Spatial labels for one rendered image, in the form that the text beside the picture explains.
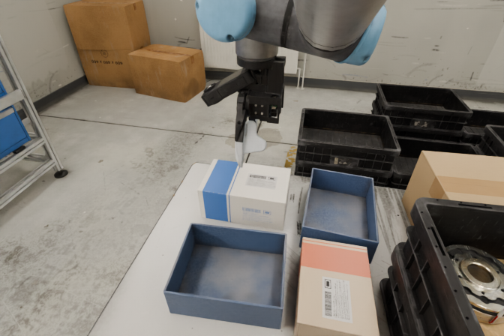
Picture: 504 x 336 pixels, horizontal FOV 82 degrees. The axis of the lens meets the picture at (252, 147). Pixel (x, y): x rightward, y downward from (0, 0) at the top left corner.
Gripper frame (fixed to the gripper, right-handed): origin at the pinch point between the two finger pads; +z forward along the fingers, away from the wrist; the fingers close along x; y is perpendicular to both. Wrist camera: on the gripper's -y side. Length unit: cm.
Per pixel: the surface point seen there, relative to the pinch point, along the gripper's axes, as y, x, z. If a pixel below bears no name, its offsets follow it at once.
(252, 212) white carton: 2.8, -6.0, 13.7
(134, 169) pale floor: -97, 82, 89
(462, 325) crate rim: 30.2, -32.4, -4.3
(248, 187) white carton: 1.2, -2.6, 9.3
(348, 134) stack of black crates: 34, 76, 39
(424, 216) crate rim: 29.9, -18.2, -4.9
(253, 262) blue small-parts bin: 5.0, -15.7, 17.8
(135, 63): -153, 194, 57
